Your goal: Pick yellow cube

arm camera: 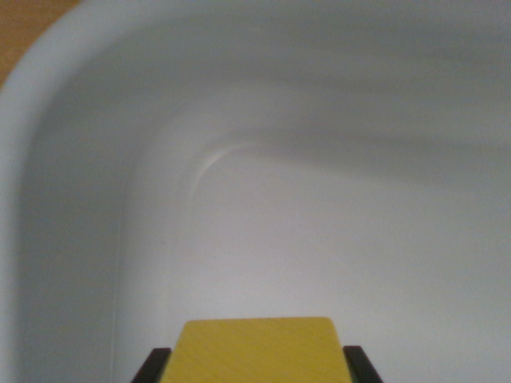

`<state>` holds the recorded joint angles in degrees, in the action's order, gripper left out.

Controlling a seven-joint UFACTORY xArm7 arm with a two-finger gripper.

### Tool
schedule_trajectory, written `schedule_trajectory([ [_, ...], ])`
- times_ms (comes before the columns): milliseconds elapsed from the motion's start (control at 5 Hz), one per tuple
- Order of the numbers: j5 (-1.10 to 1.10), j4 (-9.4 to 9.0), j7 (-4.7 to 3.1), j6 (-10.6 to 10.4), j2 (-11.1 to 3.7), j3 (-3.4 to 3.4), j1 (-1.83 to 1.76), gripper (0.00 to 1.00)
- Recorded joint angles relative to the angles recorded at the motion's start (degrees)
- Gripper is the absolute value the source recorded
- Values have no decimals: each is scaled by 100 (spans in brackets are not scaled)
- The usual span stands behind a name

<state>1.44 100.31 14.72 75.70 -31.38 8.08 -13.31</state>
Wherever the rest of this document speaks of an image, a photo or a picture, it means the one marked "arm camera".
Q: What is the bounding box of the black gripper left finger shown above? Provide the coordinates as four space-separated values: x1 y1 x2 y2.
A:
130 347 172 383

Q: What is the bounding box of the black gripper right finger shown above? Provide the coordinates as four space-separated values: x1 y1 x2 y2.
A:
342 345 386 383

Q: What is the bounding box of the yellow cube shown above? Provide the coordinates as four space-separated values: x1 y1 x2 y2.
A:
157 316 353 383

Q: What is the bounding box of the white plastic bin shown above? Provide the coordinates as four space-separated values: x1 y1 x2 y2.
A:
0 0 511 383

